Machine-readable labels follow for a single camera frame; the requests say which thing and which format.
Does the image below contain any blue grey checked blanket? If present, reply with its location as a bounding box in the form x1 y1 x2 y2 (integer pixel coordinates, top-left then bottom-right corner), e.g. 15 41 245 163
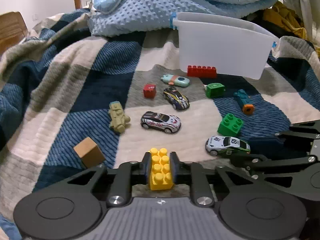
0 9 320 240

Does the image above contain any red cube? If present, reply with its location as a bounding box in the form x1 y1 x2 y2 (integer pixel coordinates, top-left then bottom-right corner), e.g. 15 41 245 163
143 84 157 99

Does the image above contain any olive toy vehicle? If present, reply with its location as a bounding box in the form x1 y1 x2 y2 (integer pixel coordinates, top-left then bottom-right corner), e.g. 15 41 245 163
108 101 131 134

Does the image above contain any yellow garment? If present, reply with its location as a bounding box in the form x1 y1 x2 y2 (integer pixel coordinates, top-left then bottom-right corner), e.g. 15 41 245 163
262 1 308 40

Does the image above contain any light blue dotted blanket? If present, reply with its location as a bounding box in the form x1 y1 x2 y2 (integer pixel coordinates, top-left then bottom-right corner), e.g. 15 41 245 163
87 0 290 37

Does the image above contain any wooden cube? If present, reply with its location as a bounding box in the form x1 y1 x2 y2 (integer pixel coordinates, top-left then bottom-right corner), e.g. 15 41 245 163
73 137 106 169

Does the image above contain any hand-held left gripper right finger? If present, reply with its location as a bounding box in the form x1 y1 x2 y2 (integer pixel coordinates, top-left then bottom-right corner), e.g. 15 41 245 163
170 152 253 207

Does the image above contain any black garment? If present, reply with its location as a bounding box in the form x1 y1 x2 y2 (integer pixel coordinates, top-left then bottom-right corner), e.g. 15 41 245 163
246 8 270 22

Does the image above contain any dark striped toy car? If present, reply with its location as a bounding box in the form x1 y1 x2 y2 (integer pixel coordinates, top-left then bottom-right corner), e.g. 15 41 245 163
163 86 190 111

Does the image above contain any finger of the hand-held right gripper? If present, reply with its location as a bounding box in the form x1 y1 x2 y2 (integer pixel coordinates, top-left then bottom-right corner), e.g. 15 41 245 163
249 122 320 154
230 153 320 197

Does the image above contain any green block toy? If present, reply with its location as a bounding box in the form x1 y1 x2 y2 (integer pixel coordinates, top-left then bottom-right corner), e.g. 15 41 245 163
204 82 226 99

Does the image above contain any teal orange toy cannon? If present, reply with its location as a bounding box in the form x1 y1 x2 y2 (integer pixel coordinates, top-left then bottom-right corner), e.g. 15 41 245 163
233 89 254 116

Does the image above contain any yellow toy building brick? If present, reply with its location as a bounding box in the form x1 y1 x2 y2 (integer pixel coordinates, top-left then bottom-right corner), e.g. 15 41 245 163
147 148 174 191

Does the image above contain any white plastic container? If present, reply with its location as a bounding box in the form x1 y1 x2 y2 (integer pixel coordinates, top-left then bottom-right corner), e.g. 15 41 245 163
171 12 279 80

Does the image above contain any teal rocket toy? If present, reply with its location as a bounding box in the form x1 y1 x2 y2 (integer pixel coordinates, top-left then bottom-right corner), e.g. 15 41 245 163
161 74 191 88

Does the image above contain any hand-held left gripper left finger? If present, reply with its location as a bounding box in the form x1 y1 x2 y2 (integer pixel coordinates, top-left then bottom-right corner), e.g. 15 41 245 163
66 152 151 207

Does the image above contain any red long building brick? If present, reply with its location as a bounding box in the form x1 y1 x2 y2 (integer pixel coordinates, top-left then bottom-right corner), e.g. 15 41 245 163
187 65 217 78

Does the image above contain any green toy building brick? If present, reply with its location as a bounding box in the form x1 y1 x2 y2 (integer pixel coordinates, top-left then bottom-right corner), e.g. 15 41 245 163
217 113 244 137

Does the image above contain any white green toy car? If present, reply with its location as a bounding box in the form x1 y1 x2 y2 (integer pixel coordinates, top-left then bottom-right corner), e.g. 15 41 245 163
205 135 251 157

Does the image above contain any white red-blue toy car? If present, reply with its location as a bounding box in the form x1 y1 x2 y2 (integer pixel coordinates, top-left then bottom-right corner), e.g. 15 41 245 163
140 111 181 134

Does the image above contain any wooden headboard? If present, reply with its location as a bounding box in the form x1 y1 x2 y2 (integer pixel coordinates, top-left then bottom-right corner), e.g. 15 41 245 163
0 11 29 56

